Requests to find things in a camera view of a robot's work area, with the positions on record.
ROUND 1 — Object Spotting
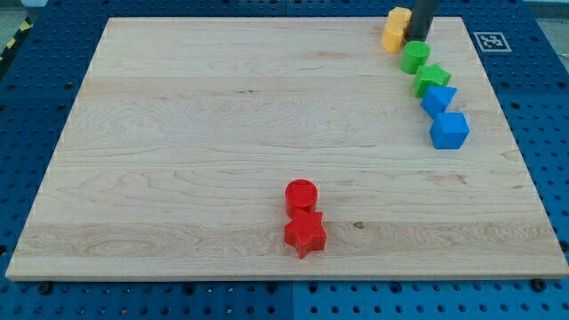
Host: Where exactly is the yellow block behind hexagon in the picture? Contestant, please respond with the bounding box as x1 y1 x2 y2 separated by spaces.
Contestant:
388 7 412 31

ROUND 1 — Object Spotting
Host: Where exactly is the red cylinder block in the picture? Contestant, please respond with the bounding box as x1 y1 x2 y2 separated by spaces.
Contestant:
284 179 318 219

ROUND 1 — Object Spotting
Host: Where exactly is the red star block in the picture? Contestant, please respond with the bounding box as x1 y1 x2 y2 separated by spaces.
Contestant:
284 209 327 259

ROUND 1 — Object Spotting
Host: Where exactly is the light wooden board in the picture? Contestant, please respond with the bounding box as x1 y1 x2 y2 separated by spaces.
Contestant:
6 17 568 282

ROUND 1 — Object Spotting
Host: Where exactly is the green star block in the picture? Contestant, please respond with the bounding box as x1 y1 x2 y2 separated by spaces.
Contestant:
413 63 452 98

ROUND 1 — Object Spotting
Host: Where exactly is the blue cube block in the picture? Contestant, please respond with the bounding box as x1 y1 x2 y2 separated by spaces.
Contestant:
429 112 469 149

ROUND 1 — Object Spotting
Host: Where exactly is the green cylinder block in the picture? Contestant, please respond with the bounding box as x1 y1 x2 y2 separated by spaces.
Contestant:
399 41 430 75

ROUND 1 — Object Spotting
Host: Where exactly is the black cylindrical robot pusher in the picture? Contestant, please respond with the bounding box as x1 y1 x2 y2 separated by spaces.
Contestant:
405 0 439 42

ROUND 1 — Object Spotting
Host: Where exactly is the white fiducial marker tag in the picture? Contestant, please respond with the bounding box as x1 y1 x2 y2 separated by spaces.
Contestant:
473 31 511 52

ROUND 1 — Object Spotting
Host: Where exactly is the yellow black hazard tape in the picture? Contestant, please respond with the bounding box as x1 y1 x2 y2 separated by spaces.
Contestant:
1 16 33 64

